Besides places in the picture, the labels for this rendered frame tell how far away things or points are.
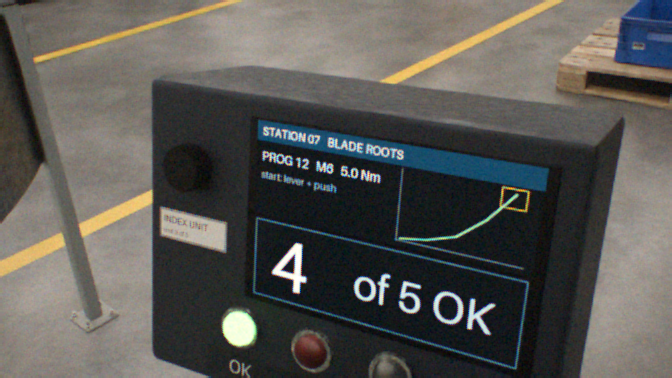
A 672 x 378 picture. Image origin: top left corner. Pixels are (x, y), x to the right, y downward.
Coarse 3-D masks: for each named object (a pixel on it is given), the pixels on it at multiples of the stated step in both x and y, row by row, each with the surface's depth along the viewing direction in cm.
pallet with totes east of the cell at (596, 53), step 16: (608, 32) 390; (576, 48) 372; (592, 48) 370; (608, 48) 372; (560, 64) 356; (576, 64) 352; (592, 64) 350; (608, 64) 349; (624, 64) 348; (560, 80) 359; (576, 80) 355; (656, 80) 333; (608, 96) 349; (624, 96) 346; (640, 96) 345; (656, 96) 343
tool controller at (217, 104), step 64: (192, 128) 43; (256, 128) 41; (320, 128) 39; (384, 128) 37; (448, 128) 36; (512, 128) 35; (576, 128) 36; (192, 192) 44; (256, 192) 42; (320, 192) 40; (384, 192) 38; (448, 192) 36; (512, 192) 35; (576, 192) 33; (192, 256) 45; (384, 256) 39; (448, 256) 37; (512, 256) 35; (576, 256) 34; (192, 320) 46; (320, 320) 42; (384, 320) 40; (448, 320) 38; (512, 320) 36; (576, 320) 38
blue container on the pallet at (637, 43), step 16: (640, 0) 362; (656, 0) 384; (624, 16) 344; (640, 16) 369; (656, 16) 387; (624, 32) 343; (640, 32) 339; (656, 32) 335; (624, 48) 346; (640, 48) 342; (656, 48) 338; (640, 64) 346; (656, 64) 341
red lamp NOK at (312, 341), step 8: (304, 328) 42; (312, 328) 42; (296, 336) 42; (304, 336) 42; (312, 336) 42; (320, 336) 41; (296, 344) 42; (304, 344) 41; (312, 344) 41; (320, 344) 41; (328, 344) 41; (296, 352) 42; (304, 352) 42; (312, 352) 41; (320, 352) 41; (328, 352) 41; (296, 360) 43; (304, 360) 42; (312, 360) 41; (320, 360) 41; (328, 360) 42; (312, 368) 42; (320, 368) 42
